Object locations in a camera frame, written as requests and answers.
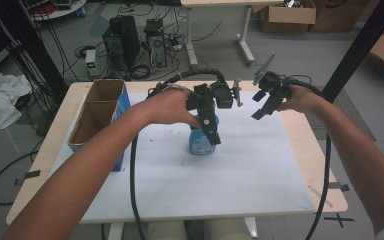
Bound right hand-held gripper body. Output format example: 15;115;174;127
252;51;293;103

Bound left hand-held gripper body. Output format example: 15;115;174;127
185;78;245;116

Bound blue spray bottle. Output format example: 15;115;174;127
188;114;221;156

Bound person's right hand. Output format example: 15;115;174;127
277;84;328;115

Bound person's left hand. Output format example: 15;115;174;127
139;87;203;130

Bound white paper mat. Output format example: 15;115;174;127
48;91;316;224

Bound white-legged background table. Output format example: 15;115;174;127
179;0;285;67

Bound open brown cardboard box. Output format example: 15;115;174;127
259;0;317;35

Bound grey floor mat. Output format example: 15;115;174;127
304;85;378;142

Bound small black computer tower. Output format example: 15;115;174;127
143;18;169;70

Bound tall brown cardboard box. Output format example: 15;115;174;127
308;0;370;34

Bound grey tape piece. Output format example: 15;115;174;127
327;181;351;193

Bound white table leg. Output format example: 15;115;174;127
244;216;259;239
107;222;125;240

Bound large black computer tower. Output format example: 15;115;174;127
101;15;141;73

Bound open cardboard box blue sides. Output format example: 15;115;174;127
67;78;132;173

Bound black tape cross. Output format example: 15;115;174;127
323;212;355;229

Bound grey power supply unit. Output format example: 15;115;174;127
84;48;102;77

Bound round white table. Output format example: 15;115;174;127
22;0;88;22

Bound grey tape strip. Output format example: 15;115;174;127
13;169;42;187

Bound white crumpled cloth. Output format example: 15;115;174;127
0;72;33;134

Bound coiled black cable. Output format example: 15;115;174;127
130;64;152;81

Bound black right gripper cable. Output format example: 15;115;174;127
281;74;333;240

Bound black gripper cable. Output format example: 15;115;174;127
129;68;228;240
281;74;333;240

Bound black metal frame pole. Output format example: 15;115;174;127
320;0;384;104

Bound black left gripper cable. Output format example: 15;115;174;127
129;68;228;240

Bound black cable bundle on stand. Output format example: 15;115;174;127
0;0;70;102

